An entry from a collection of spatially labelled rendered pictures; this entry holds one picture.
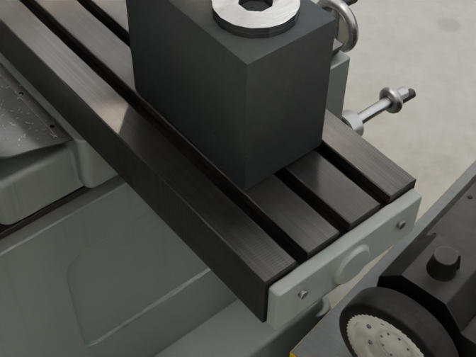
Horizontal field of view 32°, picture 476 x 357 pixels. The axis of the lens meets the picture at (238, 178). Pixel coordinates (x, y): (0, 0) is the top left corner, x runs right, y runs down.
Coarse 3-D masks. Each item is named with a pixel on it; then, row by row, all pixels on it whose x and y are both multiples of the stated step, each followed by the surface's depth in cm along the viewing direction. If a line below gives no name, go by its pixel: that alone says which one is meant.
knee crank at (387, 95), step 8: (384, 88) 164; (392, 88) 163; (400, 88) 166; (384, 96) 165; (392, 96) 163; (400, 96) 163; (408, 96) 168; (376, 104) 163; (384, 104) 163; (392, 104) 164; (400, 104) 163; (344, 112) 159; (352, 112) 158; (360, 112) 161; (368, 112) 161; (376, 112) 162; (392, 112) 165; (344, 120) 157; (352, 120) 157; (360, 120) 158; (368, 120) 162; (352, 128) 157; (360, 128) 158
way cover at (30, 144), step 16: (0, 64) 118; (0, 80) 115; (16, 80) 116; (0, 96) 113; (16, 96) 113; (32, 96) 114; (0, 112) 110; (16, 112) 111; (32, 112) 111; (0, 128) 107; (16, 128) 108; (32, 128) 109; (48, 128) 109; (0, 144) 104; (16, 144) 105; (32, 144) 106; (48, 144) 106
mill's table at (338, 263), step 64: (0, 0) 116; (64, 0) 116; (64, 64) 107; (128, 64) 107; (128, 128) 99; (192, 192) 93; (256, 192) 93; (320, 192) 93; (384, 192) 93; (256, 256) 87; (320, 256) 88
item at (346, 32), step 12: (324, 0) 160; (336, 0) 158; (348, 0) 158; (336, 12) 159; (348, 12) 157; (336, 24) 161; (348, 24) 157; (336, 36) 163; (348, 36) 159; (348, 48) 161
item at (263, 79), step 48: (144, 0) 90; (192, 0) 86; (240, 0) 85; (288, 0) 84; (144, 48) 96; (192, 48) 86; (240, 48) 80; (288, 48) 82; (144, 96) 102; (192, 96) 92; (240, 96) 83; (288, 96) 87; (240, 144) 88; (288, 144) 93
